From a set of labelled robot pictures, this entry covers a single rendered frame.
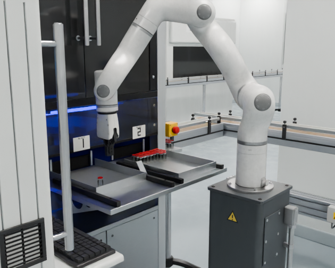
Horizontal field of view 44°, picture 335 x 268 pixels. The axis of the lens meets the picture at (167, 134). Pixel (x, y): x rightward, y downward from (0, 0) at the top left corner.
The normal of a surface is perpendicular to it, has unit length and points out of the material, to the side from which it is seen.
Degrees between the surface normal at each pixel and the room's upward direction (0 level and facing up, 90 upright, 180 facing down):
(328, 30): 90
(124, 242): 90
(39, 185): 90
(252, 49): 90
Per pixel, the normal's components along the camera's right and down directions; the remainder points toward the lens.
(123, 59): 0.43, -0.48
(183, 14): -0.62, 0.24
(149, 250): 0.74, 0.14
